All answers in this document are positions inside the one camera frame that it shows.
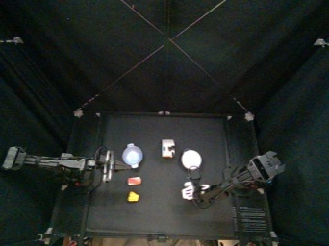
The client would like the pale blue round bowl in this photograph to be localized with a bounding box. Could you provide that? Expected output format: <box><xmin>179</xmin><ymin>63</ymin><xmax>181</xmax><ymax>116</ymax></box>
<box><xmin>120</xmin><ymin>142</ymin><xmax>145</xmax><ymax>170</ymax></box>

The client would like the white oval plate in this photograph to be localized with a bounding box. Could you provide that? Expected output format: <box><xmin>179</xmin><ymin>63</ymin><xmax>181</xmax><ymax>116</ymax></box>
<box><xmin>180</xmin><ymin>148</ymin><xmax>203</xmax><ymax>171</ymax></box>

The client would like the red orange toy food piece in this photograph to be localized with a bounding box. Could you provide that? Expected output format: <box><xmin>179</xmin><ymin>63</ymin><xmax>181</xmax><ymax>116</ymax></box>
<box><xmin>125</xmin><ymin>176</ymin><xmax>144</xmax><ymax>186</ymax></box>

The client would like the yellow toy cheese wedge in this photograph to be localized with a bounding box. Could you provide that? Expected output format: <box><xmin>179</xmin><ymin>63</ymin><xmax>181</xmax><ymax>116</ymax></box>
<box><xmin>125</xmin><ymin>190</ymin><xmax>141</xmax><ymax>203</ymax></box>

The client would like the grey metal cloth clamp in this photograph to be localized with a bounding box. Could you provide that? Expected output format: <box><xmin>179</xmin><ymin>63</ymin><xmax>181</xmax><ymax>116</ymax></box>
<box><xmin>0</xmin><ymin>37</ymin><xmax>25</xmax><ymax>45</ymax></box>
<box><xmin>312</xmin><ymin>37</ymin><xmax>329</xmax><ymax>48</ymax></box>

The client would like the thin tan diagonal string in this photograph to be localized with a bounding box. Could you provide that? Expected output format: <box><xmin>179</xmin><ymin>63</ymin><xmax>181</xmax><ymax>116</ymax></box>
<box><xmin>78</xmin><ymin>0</ymin><xmax>228</xmax><ymax>110</ymax></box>
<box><xmin>118</xmin><ymin>0</ymin><xmax>248</xmax><ymax>113</ymax></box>

